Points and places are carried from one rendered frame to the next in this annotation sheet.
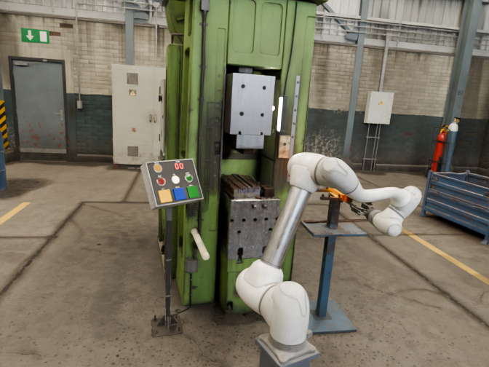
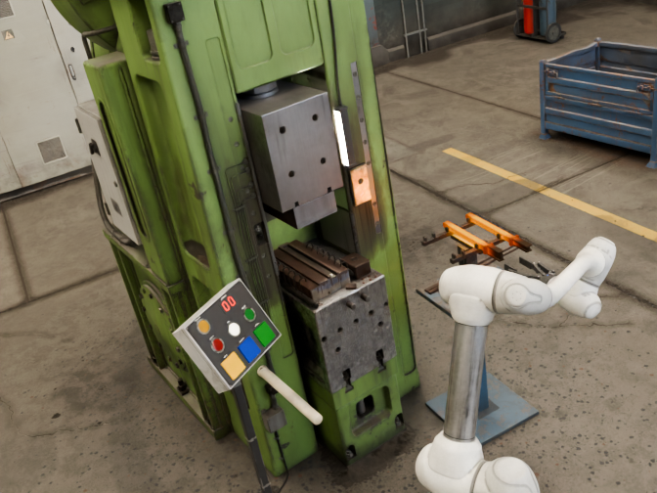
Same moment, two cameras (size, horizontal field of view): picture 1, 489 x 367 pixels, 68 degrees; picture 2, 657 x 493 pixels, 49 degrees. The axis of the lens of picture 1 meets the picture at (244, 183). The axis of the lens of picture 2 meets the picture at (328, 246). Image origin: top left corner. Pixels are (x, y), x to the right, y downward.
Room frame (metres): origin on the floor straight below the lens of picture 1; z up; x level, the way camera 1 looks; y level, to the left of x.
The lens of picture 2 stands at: (-0.08, 0.49, 2.55)
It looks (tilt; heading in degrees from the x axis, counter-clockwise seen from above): 28 degrees down; 348
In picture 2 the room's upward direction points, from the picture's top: 11 degrees counter-clockwise
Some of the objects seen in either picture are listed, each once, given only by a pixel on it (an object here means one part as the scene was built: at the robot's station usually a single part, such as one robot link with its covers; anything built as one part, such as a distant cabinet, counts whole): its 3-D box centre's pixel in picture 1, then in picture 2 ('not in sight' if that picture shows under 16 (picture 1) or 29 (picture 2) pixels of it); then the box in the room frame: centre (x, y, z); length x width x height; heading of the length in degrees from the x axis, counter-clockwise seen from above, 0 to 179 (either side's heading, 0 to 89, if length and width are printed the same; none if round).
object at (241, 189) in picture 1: (239, 184); (304, 268); (2.69, 0.04, 0.96); 0.42 x 0.20 x 0.09; 18
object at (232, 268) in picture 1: (239, 269); (338, 386); (2.72, -0.01, 0.23); 0.55 x 0.37 x 0.47; 18
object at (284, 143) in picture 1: (284, 146); (360, 185); (2.71, -0.28, 1.27); 0.09 x 0.02 x 0.17; 108
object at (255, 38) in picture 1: (247, 35); (241, 13); (2.85, 0.05, 2.06); 0.44 x 0.41 x 0.47; 18
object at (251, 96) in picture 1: (249, 104); (285, 139); (2.70, 0.00, 1.56); 0.42 x 0.39 x 0.40; 18
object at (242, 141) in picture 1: (241, 137); (288, 197); (2.69, 0.04, 1.32); 0.42 x 0.20 x 0.10; 18
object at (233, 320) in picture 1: (240, 313); (368, 453); (2.45, -0.03, 0.01); 0.58 x 0.39 x 0.01; 108
